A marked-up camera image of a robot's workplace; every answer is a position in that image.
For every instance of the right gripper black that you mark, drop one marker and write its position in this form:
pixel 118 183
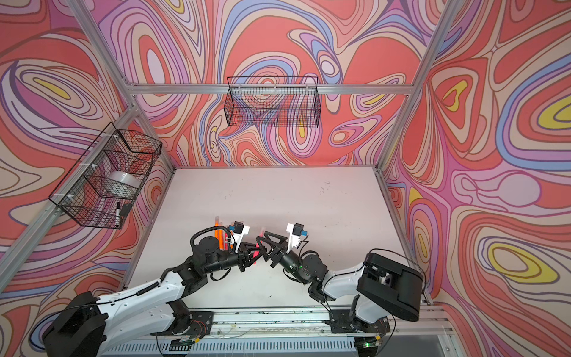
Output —
pixel 278 252

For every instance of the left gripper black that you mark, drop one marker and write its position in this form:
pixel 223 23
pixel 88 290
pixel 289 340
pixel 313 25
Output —
pixel 242 258

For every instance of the pink marker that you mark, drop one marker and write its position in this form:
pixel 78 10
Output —
pixel 257 254

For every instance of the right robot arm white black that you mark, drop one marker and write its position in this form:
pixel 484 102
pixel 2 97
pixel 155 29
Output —
pixel 379 286

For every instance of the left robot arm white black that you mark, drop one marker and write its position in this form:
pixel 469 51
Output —
pixel 90 325

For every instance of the black marker in basket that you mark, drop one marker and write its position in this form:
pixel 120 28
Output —
pixel 117 216

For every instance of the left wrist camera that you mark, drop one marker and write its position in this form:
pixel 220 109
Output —
pixel 237 232

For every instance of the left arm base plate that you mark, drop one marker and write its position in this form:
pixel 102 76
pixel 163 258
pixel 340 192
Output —
pixel 187 322

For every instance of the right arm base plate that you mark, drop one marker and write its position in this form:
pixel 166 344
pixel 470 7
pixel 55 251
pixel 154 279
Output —
pixel 345 321

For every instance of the black wire basket left wall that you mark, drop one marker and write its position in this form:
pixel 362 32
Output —
pixel 113 169

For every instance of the black wire basket wall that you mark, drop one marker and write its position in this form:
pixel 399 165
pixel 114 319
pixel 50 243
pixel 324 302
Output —
pixel 113 169
pixel 273 101

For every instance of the black wire basket back wall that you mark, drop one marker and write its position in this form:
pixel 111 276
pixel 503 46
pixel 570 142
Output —
pixel 273 101

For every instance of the aluminium front rail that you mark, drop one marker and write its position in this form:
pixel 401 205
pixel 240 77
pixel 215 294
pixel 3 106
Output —
pixel 290 322

